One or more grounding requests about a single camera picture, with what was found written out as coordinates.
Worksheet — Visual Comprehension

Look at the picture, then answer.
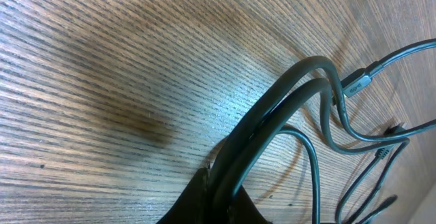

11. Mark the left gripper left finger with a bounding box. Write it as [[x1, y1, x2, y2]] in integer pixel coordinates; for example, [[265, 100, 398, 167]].
[[157, 167, 208, 224]]

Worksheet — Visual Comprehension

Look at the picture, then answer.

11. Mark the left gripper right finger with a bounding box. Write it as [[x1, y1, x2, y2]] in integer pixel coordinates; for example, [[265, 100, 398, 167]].
[[228, 187, 270, 224]]

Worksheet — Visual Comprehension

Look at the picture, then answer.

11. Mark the black USB cable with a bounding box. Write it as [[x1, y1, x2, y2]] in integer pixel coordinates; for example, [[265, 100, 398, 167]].
[[209, 78, 411, 224], [209, 39, 436, 224]]

